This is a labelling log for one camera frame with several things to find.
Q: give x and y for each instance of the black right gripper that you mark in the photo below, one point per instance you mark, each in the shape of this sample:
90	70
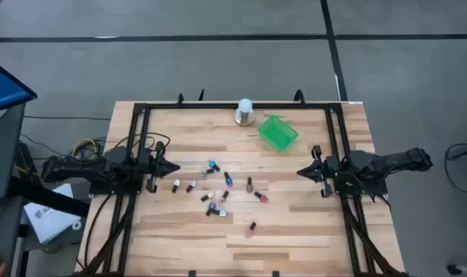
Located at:
327	169

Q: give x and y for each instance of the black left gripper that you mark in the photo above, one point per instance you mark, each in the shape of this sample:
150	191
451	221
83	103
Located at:
156	169

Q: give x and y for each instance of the silver nail polish bottle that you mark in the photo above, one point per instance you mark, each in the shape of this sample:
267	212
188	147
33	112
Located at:
175	186

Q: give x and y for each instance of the lilac nail polish bottle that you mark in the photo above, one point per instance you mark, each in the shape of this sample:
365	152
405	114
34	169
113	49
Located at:
190	187

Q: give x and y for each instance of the clear nail polish bottle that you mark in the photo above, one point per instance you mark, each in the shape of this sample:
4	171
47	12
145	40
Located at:
209	171

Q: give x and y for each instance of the teal nail polish bottle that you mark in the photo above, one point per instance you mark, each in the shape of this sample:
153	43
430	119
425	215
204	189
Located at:
214	165

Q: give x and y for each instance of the beige nail polish bottle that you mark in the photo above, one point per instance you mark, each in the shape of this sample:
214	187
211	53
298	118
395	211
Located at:
207	197

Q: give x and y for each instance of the blue capped marker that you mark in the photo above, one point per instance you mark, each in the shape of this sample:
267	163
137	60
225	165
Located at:
228	180

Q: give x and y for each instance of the grey nail polish bottle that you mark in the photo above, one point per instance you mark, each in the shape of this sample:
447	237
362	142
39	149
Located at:
224	197

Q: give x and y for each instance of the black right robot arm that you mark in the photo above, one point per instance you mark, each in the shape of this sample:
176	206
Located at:
391	159

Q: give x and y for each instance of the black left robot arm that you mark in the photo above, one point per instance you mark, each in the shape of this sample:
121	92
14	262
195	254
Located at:
83	169

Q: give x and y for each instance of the dark pink nail polish bottle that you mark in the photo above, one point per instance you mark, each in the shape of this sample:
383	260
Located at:
261	197

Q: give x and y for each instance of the taupe nail polish bottle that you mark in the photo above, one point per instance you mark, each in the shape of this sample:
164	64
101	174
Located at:
249	186

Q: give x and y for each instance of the light pink nail polish bottle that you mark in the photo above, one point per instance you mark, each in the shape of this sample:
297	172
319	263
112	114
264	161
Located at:
250	231

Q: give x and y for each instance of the green plastic basket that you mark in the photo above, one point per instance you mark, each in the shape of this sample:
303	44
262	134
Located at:
277	132

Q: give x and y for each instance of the white bulb lamp brass base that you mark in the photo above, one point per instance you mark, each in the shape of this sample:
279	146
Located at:
244	115

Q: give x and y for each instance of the white tape roll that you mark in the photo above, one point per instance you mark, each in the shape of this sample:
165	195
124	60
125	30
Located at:
73	226

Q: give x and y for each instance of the black diagonal beam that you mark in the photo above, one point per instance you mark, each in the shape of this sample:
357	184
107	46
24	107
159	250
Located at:
48	196

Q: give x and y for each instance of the white paper sheets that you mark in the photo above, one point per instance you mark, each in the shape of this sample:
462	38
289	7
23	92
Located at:
48	219

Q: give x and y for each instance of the grey floor device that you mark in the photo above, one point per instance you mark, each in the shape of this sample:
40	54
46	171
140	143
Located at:
464	152

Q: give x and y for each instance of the grey cabinet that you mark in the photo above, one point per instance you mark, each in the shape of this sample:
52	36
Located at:
2	154

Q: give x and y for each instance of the grey chair leg caster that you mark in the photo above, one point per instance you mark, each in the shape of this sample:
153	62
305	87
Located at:
454	269

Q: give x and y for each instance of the blue screen monitor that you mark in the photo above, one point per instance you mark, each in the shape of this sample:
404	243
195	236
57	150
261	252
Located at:
2	88

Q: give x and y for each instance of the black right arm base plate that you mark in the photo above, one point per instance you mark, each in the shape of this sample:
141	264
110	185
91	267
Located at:
352	188

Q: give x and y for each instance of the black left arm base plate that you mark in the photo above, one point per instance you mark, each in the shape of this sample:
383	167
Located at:
110	189

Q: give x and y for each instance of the black aluminium table frame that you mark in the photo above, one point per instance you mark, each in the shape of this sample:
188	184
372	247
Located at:
198	105

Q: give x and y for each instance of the black frame clamp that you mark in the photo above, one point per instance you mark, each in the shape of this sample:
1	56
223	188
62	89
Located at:
201	96
299	94
181	99

